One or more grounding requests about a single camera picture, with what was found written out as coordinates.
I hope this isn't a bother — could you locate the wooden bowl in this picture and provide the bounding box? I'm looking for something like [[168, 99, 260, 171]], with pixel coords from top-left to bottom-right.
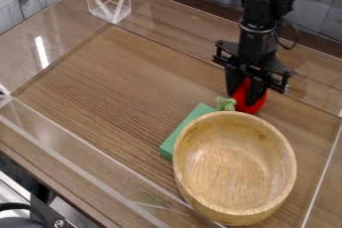
[[172, 111, 298, 226]]

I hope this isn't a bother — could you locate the green sponge block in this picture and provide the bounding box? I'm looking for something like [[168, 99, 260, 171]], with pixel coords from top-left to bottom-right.
[[159, 102, 219, 162]]

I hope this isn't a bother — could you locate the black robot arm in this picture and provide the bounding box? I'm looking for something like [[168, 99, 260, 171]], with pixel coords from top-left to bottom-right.
[[214, 0, 297, 106]]

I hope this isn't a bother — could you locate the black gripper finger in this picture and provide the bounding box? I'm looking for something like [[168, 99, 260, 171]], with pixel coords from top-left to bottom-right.
[[246, 77, 268, 106], [226, 66, 244, 95]]

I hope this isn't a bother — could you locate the clear acrylic enclosure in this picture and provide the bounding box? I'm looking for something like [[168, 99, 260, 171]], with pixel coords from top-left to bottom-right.
[[0, 0, 342, 228]]

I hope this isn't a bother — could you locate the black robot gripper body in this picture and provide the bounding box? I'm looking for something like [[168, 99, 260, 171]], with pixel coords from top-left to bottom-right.
[[212, 22, 294, 93]]

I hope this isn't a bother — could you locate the red plush strawberry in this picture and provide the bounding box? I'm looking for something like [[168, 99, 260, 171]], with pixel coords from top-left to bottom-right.
[[216, 78, 267, 114]]

